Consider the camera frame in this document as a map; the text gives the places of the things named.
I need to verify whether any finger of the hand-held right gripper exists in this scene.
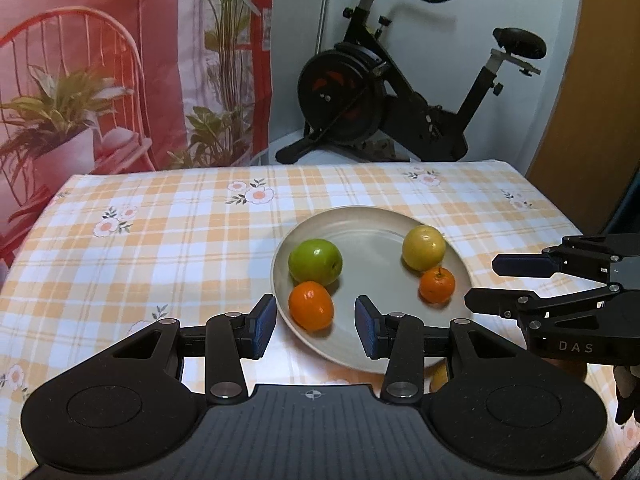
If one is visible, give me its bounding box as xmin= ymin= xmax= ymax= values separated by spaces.
xmin=465 ymin=282 xmax=623 ymax=326
xmin=492 ymin=234 xmax=613 ymax=281

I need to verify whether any orange tangerine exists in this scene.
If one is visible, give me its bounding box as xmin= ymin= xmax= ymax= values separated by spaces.
xmin=419 ymin=266 xmax=457 ymax=305
xmin=288 ymin=281 xmax=335 ymax=332

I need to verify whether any printed pink backdrop cloth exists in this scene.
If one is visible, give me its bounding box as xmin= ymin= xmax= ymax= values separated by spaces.
xmin=0 ymin=0 xmax=275 ymax=271

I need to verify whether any silver metal pole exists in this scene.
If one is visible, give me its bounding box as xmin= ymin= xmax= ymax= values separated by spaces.
xmin=316 ymin=0 xmax=335 ymax=56

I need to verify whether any black exercise bike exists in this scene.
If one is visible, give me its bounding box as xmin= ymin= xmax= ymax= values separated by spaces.
xmin=275 ymin=0 xmax=547 ymax=165

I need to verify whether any yellow plaid floral tablecloth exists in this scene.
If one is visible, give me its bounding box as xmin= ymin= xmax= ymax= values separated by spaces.
xmin=0 ymin=160 xmax=621 ymax=413

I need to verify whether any person's right hand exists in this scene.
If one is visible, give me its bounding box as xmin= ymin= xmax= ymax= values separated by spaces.
xmin=614 ymin=364 xmax=640 ymax=426

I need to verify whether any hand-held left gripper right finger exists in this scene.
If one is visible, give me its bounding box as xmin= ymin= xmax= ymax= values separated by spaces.
xmin=354 ymin=296 xmax=541 ymax=403

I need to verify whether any dark blue cloth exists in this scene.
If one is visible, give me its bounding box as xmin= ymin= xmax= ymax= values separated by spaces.
xmin=600 ymin=167 xmax=640 ymax=238

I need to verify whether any green apple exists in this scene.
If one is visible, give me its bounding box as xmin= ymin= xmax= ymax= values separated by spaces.
xmin=288 ymin=239 xmax=344 ymax=285

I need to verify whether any orange wooden door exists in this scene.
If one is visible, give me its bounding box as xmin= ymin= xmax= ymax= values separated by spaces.
xmin=525 ymin=0 xmax=640 ymax=241

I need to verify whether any small yellow round fruit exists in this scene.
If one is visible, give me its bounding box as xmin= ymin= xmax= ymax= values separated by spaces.
xmin=402 ymin=225 xmax=447 ymax=272

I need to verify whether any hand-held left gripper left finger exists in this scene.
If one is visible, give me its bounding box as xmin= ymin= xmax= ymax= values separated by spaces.
xmin=100 ymin=294 xmax=277 ymax=405

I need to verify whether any beige round plate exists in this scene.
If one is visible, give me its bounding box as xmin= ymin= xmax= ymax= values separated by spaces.
xmin=271 ymin=206 xmax=473 ymax=375

